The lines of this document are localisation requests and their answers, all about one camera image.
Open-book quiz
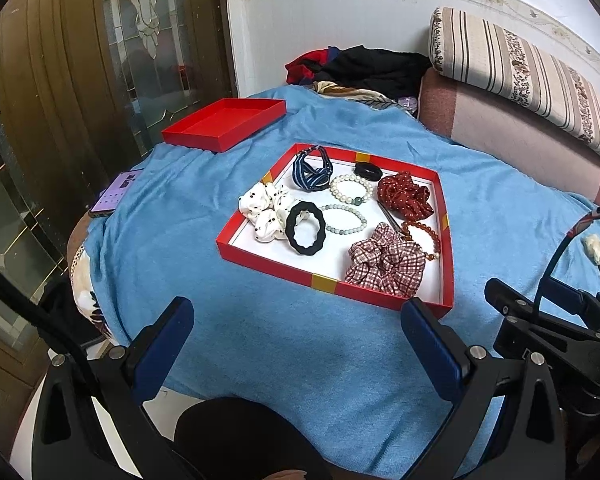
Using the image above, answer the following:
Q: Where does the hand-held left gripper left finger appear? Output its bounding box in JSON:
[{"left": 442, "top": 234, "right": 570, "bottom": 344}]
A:
[{"left": 32, "top": 296, "right": 196, "bottom": 480}]

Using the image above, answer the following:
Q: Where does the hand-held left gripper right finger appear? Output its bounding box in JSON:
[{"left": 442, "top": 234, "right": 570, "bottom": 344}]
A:
[{"left": 401, "top": 297, "right": 566, "bottom": 480}]

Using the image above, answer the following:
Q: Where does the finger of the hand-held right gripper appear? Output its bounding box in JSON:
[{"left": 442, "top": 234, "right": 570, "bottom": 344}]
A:
[
  {"left": 542, "top": 277, "right": 600, "bottom": 317},
  {"left": 484, "top": 277, "right": 537, "bottom": 322}
]

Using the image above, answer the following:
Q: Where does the thin blue red hair band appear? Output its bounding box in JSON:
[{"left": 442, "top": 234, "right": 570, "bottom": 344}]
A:
[{"left": 532, "top": 199, "right": 600, "bottom": 313}]

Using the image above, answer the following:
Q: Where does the red bead bracelet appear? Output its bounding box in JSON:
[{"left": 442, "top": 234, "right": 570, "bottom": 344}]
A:
[{"left": 400, "top": 219, "right": 442, "bottom": 261}]

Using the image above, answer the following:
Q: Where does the silver hair clip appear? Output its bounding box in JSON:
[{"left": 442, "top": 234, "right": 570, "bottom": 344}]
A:
[{"left": 376, "top": 200, "right": 403, "bottom": 235}]

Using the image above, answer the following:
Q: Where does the pale green bead bracelet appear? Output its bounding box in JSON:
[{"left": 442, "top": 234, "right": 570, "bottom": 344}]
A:
[{"left": 320, "top": 203, "right": 369, "bottom": 237}]

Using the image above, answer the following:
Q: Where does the red box tray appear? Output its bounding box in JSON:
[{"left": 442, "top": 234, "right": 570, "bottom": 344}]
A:
[{"left": 216, "top": 142, "right": 455, "bottom": 320}]

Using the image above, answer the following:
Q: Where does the white pearl bracelet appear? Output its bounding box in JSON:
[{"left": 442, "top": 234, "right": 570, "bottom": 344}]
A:
[{"left": 329, "top": 174, "right": 376, "bottom": 207}]

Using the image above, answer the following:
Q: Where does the wavy black hair tie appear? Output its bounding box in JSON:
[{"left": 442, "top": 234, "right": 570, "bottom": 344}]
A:
[{"left": 285, "top": 201, "right": 327, "bottom": 257}]

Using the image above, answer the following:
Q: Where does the small black hair tie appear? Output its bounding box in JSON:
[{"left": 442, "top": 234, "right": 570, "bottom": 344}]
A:
[{"left": 354, "top": 161, "right": 383, "bottom": 181}]

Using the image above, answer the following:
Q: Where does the red plaid scrunchie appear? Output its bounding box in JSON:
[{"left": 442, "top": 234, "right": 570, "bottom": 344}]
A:
[{"left": 344, "top": 222, "right": 427, "bottom": 297}]

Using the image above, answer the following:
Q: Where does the floral bed sheet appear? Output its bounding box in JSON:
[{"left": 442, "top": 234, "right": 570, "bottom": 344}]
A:
[{"left": 66, "top": 210, "right": 116, "bottom": 346}]

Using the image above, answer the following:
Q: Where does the blue blanket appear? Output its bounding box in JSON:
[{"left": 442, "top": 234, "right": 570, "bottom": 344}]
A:
[{"left": 82, "top": 85, "right": 600, "bottom": 480}]

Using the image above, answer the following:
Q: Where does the person's black trouser leg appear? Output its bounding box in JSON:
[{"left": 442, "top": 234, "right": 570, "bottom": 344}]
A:
[{"left": 172, "top": 397, "right": 333, "bottom": 480}]

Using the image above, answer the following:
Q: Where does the dark red dotted scrunchie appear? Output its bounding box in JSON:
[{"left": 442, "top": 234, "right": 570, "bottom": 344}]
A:
[{"left": 376, "top": 171, "right": 435, "bottom": 222}]

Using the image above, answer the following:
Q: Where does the cream black-dotted scrunchie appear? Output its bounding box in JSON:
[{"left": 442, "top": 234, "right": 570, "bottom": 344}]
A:
[{"left": 238, "top": 182, "right": 297, "bottom": 242}]

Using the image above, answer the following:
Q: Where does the smartphone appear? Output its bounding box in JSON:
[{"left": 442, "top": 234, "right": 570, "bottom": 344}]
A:
[{"left": 89, "top": 170, "right": 142, "bottom": 219}]

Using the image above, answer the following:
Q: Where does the pink bolster cushion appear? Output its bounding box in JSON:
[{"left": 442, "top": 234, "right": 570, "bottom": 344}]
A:
[{"left": 417, "top": 67, "right": 600, "bottom": 206}]

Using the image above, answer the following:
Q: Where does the blue striped headband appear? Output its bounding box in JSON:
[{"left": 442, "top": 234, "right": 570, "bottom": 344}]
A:
[{"left": 292, "top": 145, "right": 335, "bottom": 192}]

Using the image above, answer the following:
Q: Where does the striped floral pillow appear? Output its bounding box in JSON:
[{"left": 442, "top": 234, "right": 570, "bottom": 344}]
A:
[{"left": 428, "top": 7, "right": 600, "bottom": 162}]

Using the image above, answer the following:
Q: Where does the red box lid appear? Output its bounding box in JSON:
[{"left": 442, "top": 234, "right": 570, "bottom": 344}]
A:
[{"left": 161, "top": 98, "right": 287, "bottom": 153}]

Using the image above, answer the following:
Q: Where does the cream patterned scarf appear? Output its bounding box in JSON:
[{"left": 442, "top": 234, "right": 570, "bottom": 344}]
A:
[{"left": 312, "top": 80, "right": 398, "bottom": 109}]

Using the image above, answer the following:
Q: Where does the black clothes pile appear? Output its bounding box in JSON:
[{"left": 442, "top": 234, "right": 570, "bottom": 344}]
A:
[{"left": 325, "top": 46, "right": 431, "bottom": 101}]

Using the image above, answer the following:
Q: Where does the wooden glass door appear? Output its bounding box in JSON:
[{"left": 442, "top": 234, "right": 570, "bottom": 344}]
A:
[{"left": 0, "top": 0, "right": 238, "bottom": 411}]

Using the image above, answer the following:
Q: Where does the red and blue garment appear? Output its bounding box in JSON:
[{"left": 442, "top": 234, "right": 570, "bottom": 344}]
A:
[{"left": 286, "top": 47, "right": 342, "bottom": 86}]

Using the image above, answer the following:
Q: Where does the black cable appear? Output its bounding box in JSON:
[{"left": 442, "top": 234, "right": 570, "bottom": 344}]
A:
[{"left": 0, "top": 250, "right": 148, "bottom": 480}]

